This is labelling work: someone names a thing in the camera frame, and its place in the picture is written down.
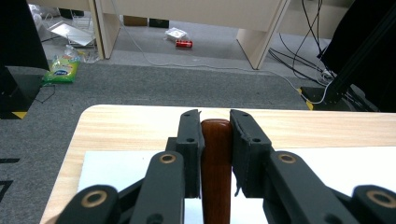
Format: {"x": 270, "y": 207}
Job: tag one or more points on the red drink can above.
{"x": 183, "y": 44}

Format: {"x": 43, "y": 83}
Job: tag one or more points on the black stand base striped tape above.
{"x": 336, "y": 104}
{"x": 15, "y": 93}

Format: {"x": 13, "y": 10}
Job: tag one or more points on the beige wooden desk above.
{"x": 186, "y": 12}

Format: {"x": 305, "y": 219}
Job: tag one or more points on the white paper table mat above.
{"x": 118, "y": 168}

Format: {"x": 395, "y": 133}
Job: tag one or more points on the black box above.
{"x": 158, "y": 23}

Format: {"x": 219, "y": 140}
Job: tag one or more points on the green wet wipes pack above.
{"x": 62, "y": 71}

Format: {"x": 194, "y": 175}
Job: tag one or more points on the grey metal sheet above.
{"x": 74, "y": 34}

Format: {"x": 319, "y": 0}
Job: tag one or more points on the reddish brown wooden spoon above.
{"x": 216, "y": 174}

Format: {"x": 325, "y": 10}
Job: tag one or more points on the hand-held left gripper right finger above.
{"x": 249, "y": 146}

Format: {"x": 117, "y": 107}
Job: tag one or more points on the black aluminium stand post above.
{"x": 358, "y": 62}

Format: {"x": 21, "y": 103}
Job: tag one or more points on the brown cardboard box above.
{"x": 135, "y": 21}

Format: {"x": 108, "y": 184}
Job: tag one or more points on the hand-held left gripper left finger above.
{"x": 190, "y": 130}

